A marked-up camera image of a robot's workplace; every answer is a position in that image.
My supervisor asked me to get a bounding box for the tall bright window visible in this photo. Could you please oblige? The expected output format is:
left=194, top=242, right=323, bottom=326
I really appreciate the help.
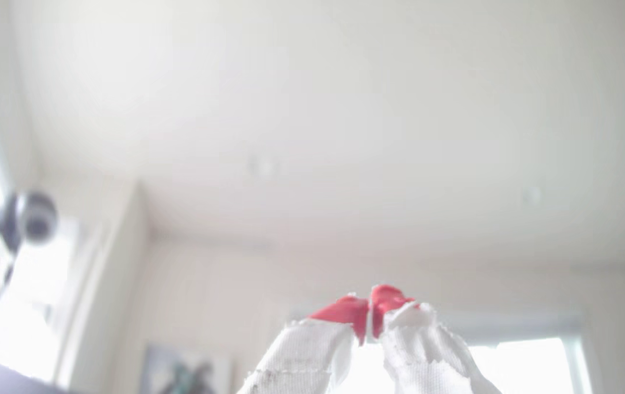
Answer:
left=0, top=71, right=80, bottom=385

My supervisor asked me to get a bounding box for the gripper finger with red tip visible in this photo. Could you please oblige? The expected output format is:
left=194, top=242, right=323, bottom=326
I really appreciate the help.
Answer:
left=237, top=296, right=369, bottom=394
left=371, top=285, right=502, bottom=394

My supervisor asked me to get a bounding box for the framed wall picture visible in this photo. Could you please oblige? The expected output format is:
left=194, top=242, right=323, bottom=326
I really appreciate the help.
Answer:
left=142, top=344, right=232, bottom=394

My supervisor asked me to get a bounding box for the round grey webcam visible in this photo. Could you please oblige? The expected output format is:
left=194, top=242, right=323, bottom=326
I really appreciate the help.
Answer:
left=0, top=191, right=59, bottom=251

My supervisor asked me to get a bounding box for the bright window with white frame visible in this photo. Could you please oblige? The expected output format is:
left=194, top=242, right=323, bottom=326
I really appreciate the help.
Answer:
left=291, top=309, right=594, bottom=394

